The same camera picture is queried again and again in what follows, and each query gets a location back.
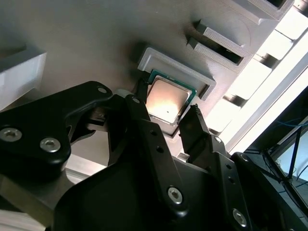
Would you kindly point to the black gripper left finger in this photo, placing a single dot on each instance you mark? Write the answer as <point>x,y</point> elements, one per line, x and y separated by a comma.
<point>36,125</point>

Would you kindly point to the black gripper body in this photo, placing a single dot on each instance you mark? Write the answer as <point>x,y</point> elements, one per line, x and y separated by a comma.
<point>108,204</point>

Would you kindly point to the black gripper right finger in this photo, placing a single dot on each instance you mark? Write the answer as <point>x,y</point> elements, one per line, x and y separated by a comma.
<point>216,163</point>

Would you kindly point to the CPU with silver top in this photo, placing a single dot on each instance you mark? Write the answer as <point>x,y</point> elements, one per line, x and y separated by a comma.
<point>168,96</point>

